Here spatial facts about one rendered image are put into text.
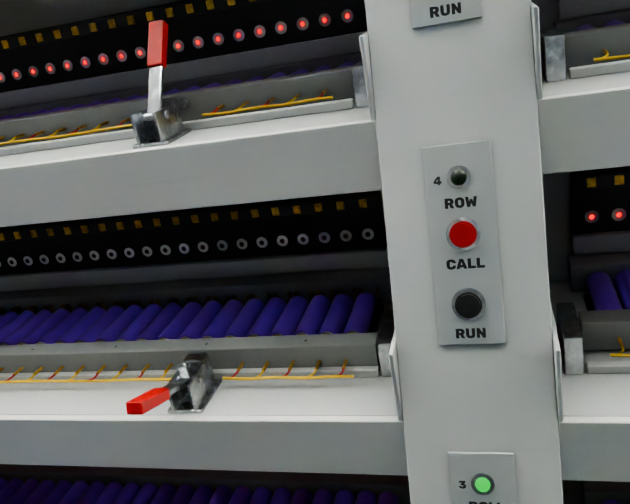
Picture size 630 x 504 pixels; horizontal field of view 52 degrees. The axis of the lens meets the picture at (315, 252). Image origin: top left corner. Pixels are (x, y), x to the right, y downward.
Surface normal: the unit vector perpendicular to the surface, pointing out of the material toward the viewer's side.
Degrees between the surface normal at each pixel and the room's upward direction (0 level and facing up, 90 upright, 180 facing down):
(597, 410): 16
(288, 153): 106
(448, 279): 90
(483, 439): 90
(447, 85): 90
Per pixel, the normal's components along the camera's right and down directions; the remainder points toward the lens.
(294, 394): -0.18, -0.91
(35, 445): -0.23, 0.40
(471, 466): -0.27, 0.13
